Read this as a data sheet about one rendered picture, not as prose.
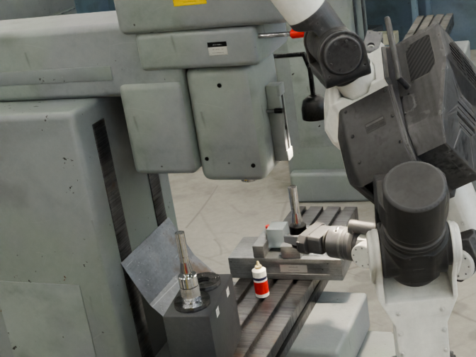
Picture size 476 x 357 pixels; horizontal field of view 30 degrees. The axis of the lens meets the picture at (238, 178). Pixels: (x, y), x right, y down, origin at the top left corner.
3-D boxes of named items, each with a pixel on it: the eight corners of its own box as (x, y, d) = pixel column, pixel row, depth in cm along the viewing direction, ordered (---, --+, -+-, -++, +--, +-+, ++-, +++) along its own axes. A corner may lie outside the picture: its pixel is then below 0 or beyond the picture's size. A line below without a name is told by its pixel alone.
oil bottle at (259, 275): (271, 292, 258) (266, 258, 254) (266, 298, 254) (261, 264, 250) (258, 291, 259) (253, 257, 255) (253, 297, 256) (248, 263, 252)
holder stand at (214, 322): (242, 335, 237) (231, 268, 230) (222, 383, 217) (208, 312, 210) (200, 335, 240) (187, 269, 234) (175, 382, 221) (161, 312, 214)
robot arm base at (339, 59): (339, 105, 179) (384, 71, 178) (302, 57, 174) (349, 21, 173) (321, 85, 193) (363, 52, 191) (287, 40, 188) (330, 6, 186)
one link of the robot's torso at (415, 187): (457, 207, 153) (440, 129, 164) (382, 215, 155) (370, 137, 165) (451, 287, 175) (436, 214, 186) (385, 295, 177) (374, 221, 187)
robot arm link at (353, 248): (356, 251, 239) (394, 257, 232) (336, 268, 231) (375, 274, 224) (352, 212, 235) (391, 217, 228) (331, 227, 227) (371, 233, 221)
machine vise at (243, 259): (354, 258, 270) (350, 224, 267) (343, 281, 257) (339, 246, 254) (246, 256, 283) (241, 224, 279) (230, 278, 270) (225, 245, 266)
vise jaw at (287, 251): (313, 236, 272) (312, 224, 271) (300, 258, 259) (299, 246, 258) (295, 236, 274) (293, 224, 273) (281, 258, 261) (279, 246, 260)
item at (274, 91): (293, 156, 241) (283, 81, 233) (289, 161, 237) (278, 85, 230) (279, 156, 242) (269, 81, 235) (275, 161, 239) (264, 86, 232)
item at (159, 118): (229, 144, 259) (215, 57, 250) (196, 175, 238) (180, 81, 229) (171, 145, 266) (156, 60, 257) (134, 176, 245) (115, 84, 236)
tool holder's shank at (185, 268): (193, 276, 214) (185, 234, 210) (180, 278, 214) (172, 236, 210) (193, 270, 217) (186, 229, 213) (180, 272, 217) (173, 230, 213)
